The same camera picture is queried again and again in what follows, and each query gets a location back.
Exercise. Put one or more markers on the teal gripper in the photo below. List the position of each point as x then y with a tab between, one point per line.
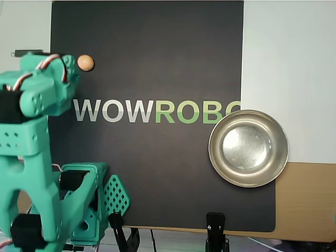
69	69

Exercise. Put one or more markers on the wooden ball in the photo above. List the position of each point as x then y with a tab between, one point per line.
85	63

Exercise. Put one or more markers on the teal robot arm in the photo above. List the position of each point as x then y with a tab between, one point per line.
26	170

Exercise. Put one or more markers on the teal robot base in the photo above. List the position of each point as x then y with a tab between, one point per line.
115	194

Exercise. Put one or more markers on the metal bowl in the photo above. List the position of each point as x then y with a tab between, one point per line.
248	148

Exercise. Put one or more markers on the black rectangular stick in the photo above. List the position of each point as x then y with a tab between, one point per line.
18	53

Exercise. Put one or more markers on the black mat with WOWROBO print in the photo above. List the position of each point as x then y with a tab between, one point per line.
157	52

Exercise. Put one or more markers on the black table clamp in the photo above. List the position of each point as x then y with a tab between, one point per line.
118	231

